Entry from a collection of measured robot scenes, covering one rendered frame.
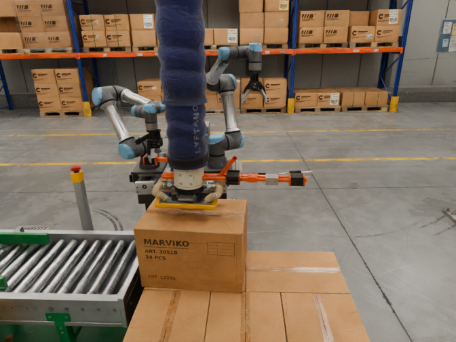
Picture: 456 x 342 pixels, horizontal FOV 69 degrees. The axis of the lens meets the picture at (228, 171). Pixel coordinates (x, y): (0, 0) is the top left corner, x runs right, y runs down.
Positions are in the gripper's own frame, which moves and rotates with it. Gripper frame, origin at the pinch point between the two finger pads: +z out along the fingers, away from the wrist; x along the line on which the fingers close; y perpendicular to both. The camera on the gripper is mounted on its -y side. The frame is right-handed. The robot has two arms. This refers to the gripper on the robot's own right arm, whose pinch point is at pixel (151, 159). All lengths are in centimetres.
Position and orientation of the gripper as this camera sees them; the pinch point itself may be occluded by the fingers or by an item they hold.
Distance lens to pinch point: 220.6
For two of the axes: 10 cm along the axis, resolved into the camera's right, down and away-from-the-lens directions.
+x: 0.8, -3.7, 9.2
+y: 10.0, 0.2, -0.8
